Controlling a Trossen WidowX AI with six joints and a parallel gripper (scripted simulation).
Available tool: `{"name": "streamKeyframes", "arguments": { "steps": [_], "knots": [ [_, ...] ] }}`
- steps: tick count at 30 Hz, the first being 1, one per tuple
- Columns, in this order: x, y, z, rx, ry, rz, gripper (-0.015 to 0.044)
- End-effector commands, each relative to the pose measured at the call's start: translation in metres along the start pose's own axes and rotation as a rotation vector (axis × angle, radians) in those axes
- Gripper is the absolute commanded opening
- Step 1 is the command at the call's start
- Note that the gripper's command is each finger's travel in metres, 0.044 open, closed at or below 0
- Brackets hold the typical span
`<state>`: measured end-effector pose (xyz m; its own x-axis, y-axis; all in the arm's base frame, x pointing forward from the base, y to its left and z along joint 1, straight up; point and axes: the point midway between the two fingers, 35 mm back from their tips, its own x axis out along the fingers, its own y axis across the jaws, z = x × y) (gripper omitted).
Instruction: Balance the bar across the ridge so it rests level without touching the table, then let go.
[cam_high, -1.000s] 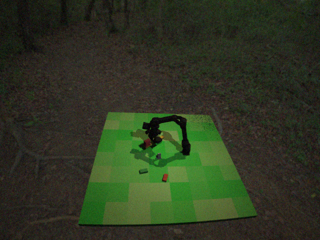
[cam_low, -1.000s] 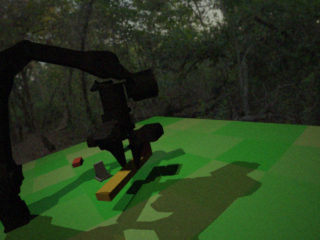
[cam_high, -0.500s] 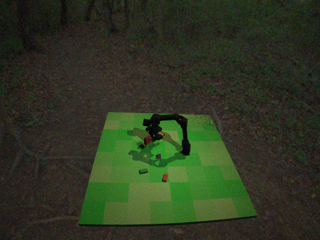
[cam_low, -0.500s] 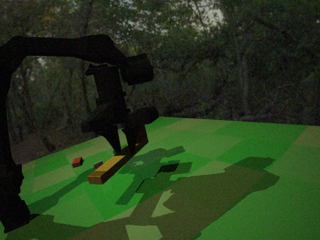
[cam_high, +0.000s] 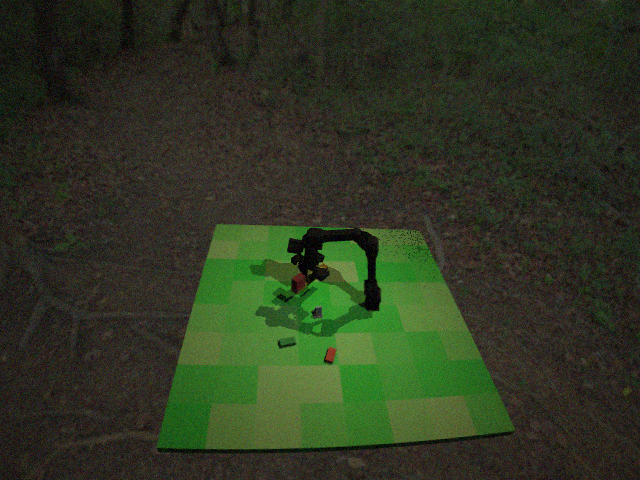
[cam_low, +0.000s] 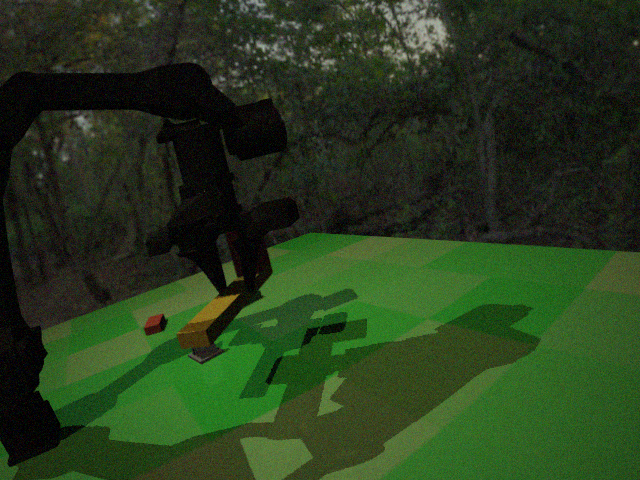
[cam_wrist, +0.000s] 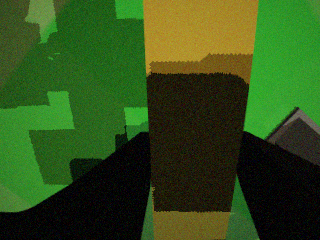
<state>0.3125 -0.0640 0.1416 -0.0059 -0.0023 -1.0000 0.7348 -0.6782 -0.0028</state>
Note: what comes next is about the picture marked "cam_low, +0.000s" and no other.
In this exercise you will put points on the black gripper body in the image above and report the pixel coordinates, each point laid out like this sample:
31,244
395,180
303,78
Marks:
268,216

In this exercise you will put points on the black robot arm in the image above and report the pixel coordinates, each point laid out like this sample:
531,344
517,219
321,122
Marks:
183,91

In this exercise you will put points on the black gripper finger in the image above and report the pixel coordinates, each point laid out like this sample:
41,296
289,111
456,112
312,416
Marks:
248,251
207,258

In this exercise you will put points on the small red block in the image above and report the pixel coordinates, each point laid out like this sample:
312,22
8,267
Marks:
154,324

